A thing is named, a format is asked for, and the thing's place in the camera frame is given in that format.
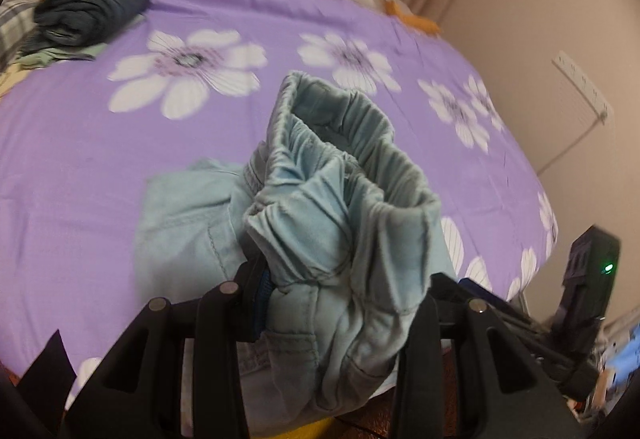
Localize plaid cloth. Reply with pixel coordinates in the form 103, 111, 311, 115
0, 2, 48, 70

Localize purple floral bedsheet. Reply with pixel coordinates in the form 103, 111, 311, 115
0, 0, 560, 415

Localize green cloth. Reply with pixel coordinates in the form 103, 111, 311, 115
17, 42, 108, 69

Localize white power strip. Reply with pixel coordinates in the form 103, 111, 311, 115
552, 50, 615, 124

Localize light blue pants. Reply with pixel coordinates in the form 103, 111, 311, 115
136, 72, 458, 437

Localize folded dark blue jeans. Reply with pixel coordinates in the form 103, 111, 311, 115
34, 0, 150, 47

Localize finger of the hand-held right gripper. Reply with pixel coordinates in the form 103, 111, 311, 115
532, 338, 601, 401
457, 276, 558, 335

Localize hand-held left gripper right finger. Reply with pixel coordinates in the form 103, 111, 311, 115
392, 273, 586, 439

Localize pale yellow cloth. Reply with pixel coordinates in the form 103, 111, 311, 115
0, 66, 36, 97

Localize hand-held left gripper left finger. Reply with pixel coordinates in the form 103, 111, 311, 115
59, 253, 275, 439

